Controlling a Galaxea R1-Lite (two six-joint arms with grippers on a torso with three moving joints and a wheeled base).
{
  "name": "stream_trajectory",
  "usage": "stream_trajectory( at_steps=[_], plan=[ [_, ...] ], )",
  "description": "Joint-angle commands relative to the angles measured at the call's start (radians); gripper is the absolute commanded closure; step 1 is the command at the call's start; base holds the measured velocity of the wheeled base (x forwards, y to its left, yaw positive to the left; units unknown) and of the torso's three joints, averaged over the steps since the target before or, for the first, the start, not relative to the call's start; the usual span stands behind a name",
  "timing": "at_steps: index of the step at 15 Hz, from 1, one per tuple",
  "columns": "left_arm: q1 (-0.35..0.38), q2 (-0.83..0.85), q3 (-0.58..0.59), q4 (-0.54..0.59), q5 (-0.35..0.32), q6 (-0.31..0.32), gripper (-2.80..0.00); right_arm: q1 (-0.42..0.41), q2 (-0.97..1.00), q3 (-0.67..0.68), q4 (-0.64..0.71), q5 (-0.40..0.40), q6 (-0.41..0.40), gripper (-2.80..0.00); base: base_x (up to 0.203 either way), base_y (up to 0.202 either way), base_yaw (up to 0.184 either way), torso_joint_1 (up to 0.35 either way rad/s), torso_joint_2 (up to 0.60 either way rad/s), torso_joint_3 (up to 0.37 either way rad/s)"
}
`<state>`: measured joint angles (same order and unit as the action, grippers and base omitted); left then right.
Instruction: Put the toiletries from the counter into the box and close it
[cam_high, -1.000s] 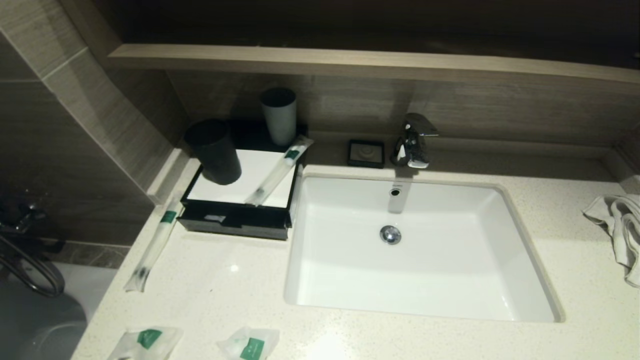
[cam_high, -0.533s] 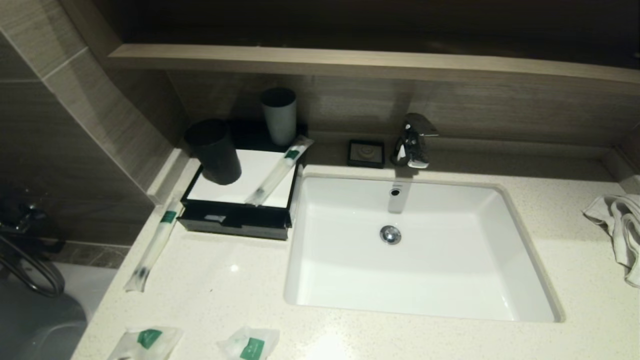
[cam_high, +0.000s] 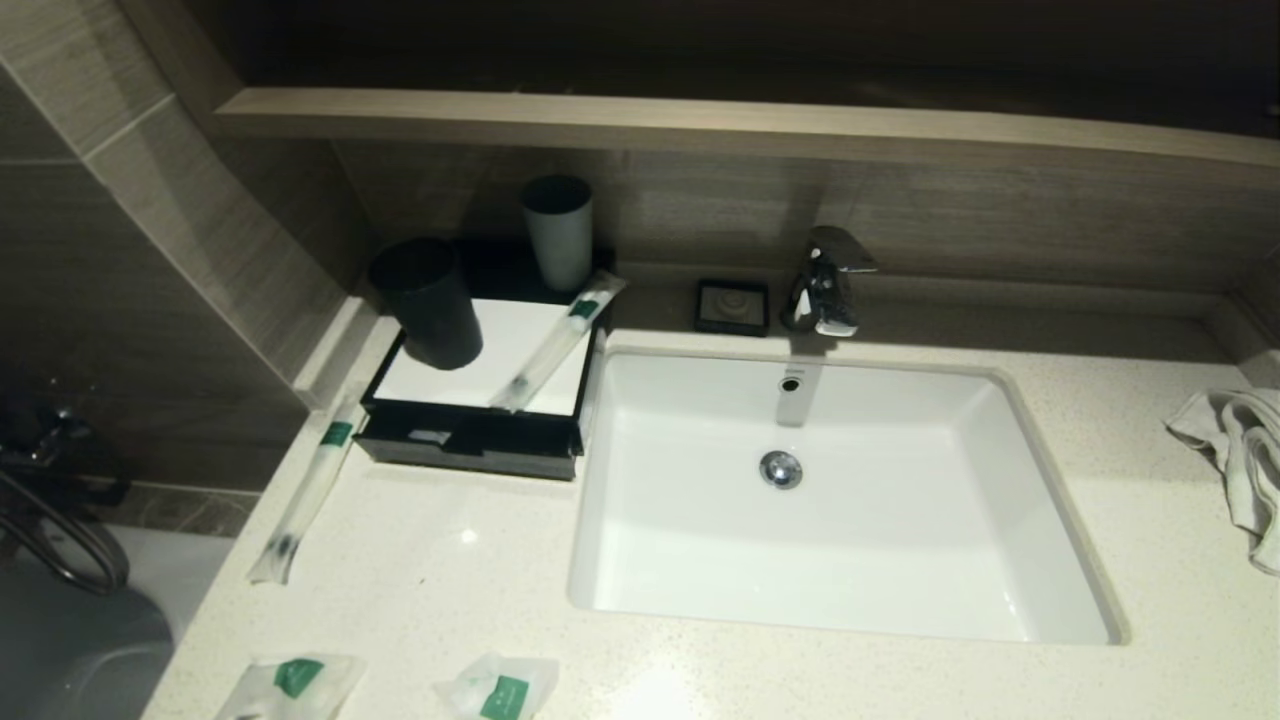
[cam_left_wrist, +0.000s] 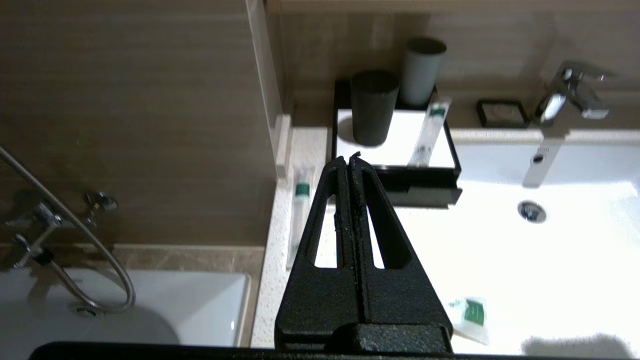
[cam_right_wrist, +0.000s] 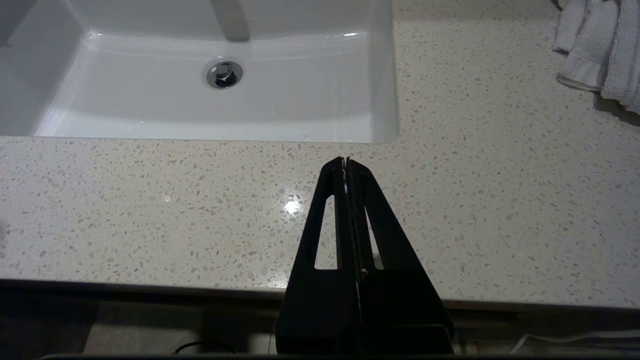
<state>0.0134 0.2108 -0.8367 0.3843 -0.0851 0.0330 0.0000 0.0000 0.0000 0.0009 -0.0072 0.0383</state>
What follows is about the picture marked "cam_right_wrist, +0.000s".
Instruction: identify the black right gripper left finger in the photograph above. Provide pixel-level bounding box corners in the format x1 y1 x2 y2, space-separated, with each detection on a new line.
276 157 362 355

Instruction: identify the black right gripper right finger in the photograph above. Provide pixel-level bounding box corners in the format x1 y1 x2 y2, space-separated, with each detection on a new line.
346 159 456 355

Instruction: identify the white rectangular sink basin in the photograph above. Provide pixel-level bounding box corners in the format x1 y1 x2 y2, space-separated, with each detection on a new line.
0 0 400 144

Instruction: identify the chrome sink drain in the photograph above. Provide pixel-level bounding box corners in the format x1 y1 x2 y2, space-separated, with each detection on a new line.
206 60 244 90

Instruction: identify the white crumpled towel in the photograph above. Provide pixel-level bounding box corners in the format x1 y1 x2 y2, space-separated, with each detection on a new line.
552 0 640 115

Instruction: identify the thin black floor cable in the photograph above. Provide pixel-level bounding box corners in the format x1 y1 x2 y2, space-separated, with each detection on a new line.
175 340 237 355

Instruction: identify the grey cable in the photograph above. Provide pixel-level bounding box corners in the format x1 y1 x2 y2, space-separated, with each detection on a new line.
507 329 640 356

